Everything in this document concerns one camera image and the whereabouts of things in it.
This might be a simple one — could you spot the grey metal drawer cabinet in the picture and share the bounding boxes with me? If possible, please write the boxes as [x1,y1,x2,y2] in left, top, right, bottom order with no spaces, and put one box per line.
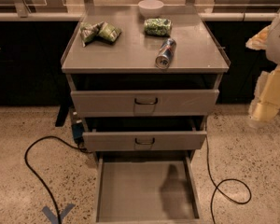
[60,5,231,161]

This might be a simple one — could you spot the green chip bag left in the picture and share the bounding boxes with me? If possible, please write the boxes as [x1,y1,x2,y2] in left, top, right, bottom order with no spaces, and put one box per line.
[79,21,122,47]

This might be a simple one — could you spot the black floor cable right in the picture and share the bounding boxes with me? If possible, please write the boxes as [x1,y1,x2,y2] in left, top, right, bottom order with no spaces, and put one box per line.
[204,135,252,224]

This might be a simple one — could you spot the blue tape floor mark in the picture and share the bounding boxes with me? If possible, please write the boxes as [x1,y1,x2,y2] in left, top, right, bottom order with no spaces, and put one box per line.
[41,203,76,224]

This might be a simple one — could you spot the white bowl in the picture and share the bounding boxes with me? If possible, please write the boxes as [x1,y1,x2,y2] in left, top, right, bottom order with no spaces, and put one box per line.
[138,0,164,19]

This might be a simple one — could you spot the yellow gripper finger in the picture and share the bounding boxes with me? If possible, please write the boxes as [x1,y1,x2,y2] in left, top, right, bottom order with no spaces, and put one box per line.
[245,25,270,50]
[248,64,280,128]

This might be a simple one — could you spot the blue power box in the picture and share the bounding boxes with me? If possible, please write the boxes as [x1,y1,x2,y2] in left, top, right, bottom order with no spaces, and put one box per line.
[71,122,84,144]

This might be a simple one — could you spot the green chip bag right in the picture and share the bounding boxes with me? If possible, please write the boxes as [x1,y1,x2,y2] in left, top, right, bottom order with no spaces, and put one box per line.
[144,18,173,36]

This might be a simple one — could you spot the grey middle drawer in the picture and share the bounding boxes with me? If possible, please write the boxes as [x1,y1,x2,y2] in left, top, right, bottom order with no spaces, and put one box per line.
[83,131,206,151]

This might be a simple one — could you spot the green chip bag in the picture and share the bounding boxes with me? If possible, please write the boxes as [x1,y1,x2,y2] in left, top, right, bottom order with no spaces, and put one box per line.
[144,18,173,36]
[79,21,122,47]

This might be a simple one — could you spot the grey top drawer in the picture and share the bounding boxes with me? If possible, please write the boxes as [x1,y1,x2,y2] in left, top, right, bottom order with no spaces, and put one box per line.
[71,90,219,118]

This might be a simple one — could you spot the grey drawer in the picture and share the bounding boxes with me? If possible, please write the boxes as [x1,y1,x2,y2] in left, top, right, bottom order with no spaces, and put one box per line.
[71,90,219,118]
[83,131,206,151]
[92,153,208,224]

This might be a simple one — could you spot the grey bottom drawer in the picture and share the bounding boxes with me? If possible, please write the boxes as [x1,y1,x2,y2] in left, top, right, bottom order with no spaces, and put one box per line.
[92,153,208,224]

